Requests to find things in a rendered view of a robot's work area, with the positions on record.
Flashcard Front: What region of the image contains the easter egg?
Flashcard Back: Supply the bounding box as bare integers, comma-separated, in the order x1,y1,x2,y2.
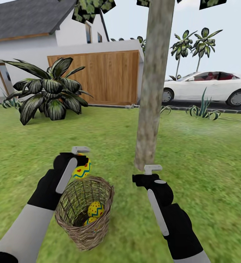
83,217,97,227
72,153,91,179
87,201,105,218

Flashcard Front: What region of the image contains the wicker basket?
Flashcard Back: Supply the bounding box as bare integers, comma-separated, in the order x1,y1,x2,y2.
55,176,115,251

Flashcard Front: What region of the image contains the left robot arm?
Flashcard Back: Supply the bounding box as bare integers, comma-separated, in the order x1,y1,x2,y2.
0,146,90,263

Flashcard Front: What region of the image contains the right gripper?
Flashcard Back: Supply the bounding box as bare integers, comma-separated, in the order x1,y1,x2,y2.
132,174,159,187

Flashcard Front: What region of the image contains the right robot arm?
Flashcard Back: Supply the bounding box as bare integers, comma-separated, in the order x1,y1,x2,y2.
132,164,211,263

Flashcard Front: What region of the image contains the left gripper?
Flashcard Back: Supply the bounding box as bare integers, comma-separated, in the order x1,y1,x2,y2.
74,155,88,166

